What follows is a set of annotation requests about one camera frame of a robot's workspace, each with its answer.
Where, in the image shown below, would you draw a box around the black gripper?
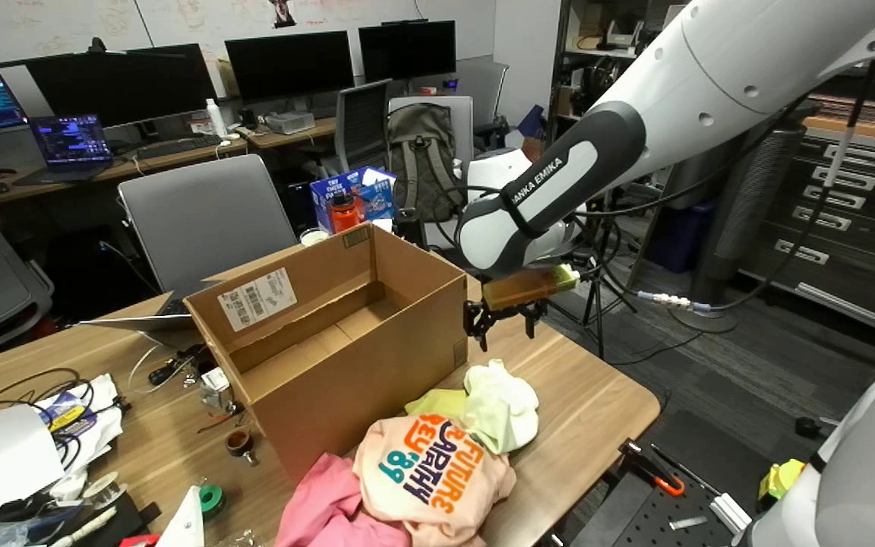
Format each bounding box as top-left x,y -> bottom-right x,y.
462,298 -> 550,354

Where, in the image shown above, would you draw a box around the light green fluffy towel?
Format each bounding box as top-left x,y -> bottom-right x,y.
462,358 -> 544,458

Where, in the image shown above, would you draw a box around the peach printed t-shirt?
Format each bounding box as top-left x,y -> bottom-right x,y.
352,407 -> 519,541

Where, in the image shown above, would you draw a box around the brown cardboard box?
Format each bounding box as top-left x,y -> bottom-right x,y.
181,223 -> 470,482

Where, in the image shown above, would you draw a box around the black tripod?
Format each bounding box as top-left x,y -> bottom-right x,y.
557,216 -> 644,358

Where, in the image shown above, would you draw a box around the yellow cloth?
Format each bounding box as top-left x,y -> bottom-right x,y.
401,385 -> 481,421

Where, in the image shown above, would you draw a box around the olive grey backpack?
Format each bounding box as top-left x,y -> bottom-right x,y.
387,104 -> 470,226

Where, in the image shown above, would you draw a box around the blue printed package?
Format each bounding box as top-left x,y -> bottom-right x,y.
311,164 -> 401,234

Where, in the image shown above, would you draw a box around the dark blue bin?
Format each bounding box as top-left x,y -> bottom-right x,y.
648,200 -> 714,277

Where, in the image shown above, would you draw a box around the red bottle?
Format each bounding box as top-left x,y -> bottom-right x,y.
324,190 -> 366,238

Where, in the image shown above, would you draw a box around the orange black hand tool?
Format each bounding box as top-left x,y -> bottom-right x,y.
616,438 -> 689,501

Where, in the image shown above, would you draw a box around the black perforated robot table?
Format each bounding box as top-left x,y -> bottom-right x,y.
562,405 -> 766,547

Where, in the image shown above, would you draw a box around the pink cloth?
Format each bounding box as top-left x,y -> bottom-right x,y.
270,450 -> 416,547

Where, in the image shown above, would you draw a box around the brown tape roll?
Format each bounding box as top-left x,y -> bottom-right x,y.
223,429 -> 259,468

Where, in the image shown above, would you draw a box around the small white block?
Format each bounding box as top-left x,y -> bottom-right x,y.
707,493 -> 752,538

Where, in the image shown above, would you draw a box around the small silver object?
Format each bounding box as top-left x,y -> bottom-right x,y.
198,364 -> 239,418

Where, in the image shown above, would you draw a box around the black computer monitor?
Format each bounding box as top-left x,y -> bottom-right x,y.
24,43 -> 219,130
223,27 -> 360,104
355,18 -> 459,84

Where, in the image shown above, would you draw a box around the yellow-green small part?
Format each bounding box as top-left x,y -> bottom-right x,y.
755,457 -> 812,504

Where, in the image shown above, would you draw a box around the light grey office chair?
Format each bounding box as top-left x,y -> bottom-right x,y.
114,152 -> 298,301

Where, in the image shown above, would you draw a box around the black pliers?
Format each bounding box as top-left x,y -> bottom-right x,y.
147,343 -> 207,388

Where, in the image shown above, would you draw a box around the green tape roll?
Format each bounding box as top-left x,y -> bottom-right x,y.
193,482 -> 227,519

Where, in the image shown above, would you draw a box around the white bottle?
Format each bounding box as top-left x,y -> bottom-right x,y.
204,95 -> 231,140

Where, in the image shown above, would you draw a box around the dark grey drawer cabinet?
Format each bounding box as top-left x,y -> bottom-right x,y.
759,117 -> 875,343

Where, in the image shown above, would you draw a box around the long wooden desk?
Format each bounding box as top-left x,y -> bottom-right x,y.
0,116 -> 344,216

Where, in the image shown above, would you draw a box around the white triangular paper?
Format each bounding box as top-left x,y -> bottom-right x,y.
151,482 -> 207,547

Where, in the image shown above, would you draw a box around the white papers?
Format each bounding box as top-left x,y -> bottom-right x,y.
36,375 -> 128,473

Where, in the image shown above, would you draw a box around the laptop with purple screen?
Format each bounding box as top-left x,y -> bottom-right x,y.
30,111 -> 114,169

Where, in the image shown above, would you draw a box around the grey round pedestal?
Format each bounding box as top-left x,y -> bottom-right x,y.
689,130 -> 805,307

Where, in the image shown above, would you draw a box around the large wall whiteboard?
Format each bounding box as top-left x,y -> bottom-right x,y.
0,0 -> 501,63

